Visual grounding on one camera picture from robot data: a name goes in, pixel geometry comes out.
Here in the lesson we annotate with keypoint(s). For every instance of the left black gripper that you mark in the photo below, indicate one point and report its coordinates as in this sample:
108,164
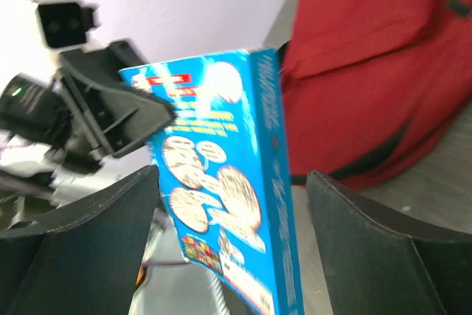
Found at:
87,112

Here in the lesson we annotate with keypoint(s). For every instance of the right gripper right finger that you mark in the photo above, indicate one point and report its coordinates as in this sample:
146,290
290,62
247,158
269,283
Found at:
377,260

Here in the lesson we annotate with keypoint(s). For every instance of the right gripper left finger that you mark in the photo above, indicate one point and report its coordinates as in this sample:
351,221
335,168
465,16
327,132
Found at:
83,258

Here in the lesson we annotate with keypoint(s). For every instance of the blue comic book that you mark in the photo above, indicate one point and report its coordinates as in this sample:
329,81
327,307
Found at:
224,174

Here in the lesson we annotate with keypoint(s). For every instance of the red backpack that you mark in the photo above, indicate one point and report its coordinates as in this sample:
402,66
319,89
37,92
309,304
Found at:
370,87

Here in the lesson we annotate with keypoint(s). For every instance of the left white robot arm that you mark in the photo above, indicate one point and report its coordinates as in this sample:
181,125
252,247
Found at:
28,173

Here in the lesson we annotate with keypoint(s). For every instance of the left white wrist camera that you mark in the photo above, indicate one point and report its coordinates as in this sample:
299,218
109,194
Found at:
62,25

